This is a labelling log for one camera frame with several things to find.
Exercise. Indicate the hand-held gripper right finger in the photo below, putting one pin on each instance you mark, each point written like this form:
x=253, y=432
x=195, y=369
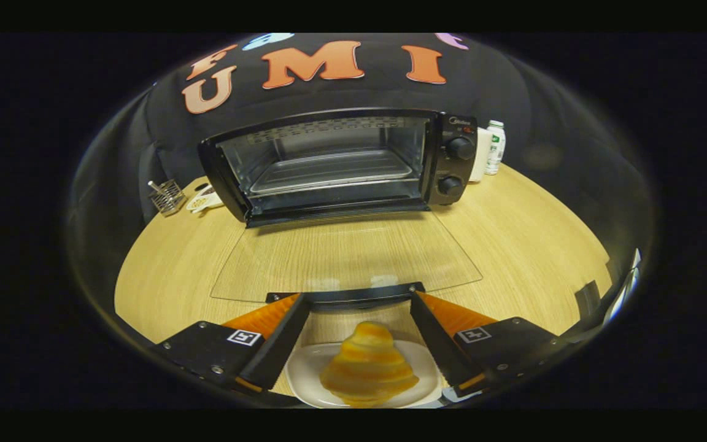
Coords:
x=436, y=341

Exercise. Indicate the white pop-up toaster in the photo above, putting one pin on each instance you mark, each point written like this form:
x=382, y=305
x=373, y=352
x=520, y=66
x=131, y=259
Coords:
x=482, y=153

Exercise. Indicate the white plate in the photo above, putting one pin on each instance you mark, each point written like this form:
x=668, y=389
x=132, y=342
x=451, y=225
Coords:
x=304, y=371

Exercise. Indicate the metal baking tray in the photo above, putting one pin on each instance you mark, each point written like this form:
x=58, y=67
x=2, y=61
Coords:
x=329, y=172

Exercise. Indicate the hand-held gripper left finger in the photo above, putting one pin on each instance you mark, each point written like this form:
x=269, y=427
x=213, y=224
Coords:
x=280, y=344

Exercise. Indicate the white divided snack dish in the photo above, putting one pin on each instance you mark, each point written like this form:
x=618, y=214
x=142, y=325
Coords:
x=205, y=199

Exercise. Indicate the white bottle green label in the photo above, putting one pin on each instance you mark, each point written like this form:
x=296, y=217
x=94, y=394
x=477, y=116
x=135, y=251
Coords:
x=496, y=147

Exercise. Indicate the golden croissant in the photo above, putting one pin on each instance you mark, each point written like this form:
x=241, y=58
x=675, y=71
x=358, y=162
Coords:
x=369, y=368

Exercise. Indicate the black toaster oven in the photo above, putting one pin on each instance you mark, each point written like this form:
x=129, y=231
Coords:
x=436, y=132

